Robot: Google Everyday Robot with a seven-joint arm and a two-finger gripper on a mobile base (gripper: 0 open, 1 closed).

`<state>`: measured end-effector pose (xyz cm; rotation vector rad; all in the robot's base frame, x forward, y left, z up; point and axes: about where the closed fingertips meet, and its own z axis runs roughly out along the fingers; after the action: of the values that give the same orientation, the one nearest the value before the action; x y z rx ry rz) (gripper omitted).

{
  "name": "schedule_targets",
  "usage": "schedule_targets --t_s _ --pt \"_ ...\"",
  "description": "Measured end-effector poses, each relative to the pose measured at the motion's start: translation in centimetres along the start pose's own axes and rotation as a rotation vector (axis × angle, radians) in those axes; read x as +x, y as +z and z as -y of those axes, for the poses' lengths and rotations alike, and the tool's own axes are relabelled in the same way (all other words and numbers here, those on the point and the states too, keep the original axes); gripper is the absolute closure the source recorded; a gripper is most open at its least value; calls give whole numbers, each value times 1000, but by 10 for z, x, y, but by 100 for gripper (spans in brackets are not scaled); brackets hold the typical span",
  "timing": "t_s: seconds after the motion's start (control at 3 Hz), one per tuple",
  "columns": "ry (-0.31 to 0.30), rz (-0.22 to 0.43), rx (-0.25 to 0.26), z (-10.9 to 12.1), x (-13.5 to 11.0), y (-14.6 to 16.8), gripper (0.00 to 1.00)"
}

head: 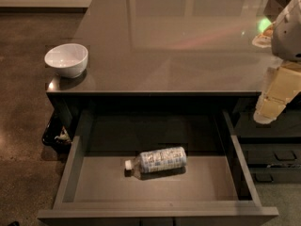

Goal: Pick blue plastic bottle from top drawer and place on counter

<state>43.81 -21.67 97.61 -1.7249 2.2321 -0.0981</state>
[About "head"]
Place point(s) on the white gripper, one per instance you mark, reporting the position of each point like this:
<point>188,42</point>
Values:
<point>288,37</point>

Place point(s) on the blue label plastic bottle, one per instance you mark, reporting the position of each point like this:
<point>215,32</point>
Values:
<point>158,160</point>

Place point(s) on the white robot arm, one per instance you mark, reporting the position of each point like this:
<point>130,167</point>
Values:
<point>284,34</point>

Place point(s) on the dark lower drawer unit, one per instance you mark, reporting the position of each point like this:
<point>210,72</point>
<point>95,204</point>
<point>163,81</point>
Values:
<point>272,151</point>

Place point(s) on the open grey top drawer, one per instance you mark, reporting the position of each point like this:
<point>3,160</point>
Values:
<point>214,188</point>

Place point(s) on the grey counter cabinet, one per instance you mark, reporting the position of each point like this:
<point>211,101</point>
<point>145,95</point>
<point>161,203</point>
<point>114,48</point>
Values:
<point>162,54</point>

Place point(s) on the white ceramic bowl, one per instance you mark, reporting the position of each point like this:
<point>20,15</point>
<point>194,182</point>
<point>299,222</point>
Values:
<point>67,60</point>

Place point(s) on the black trash bin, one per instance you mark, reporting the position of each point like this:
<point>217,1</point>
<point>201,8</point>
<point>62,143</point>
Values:
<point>55,135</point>

